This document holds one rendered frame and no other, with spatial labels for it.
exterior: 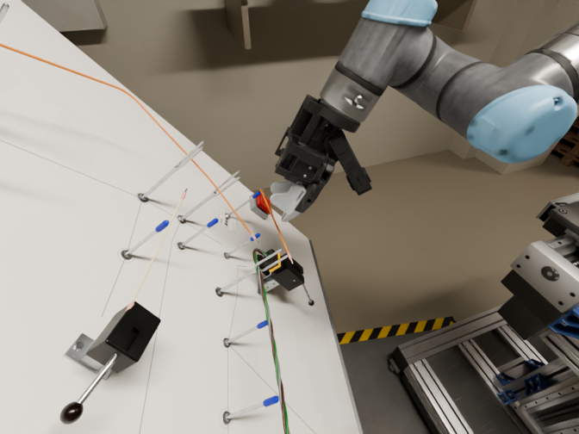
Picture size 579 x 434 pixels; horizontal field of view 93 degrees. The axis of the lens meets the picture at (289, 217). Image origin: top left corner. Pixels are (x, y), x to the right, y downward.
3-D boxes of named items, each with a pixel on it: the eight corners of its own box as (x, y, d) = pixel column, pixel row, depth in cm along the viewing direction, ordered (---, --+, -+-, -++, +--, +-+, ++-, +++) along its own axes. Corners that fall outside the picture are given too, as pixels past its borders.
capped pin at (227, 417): (221, 423, 34) (274, 403, 31) (222, 409, 35) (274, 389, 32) (229, 426, 35) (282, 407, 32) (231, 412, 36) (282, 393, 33)
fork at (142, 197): (139, 190, 44) (199, 136, 39) (149, 197, 45) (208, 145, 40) (135, 199, 42) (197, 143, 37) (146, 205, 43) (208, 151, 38)
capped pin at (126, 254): (132, 251, 37) (173, 218, 34) (131, 261, 36) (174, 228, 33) (121, 248, 36) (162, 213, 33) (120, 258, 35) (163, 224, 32)
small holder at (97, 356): (3, 426, 20) (51, 398, 18) (88, 325, 28) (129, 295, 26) (59, 451, 22) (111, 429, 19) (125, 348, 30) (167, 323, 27)
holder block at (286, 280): (289, 291, 55) (304, 282, 54) (270, 277, 52) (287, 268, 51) (288, 275, 58) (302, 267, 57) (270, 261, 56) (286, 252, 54)
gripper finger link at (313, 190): (292, 199, 48) (317, 158, 44) (301, 202, 49) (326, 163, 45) (293, 214, 45) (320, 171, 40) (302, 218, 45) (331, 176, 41)
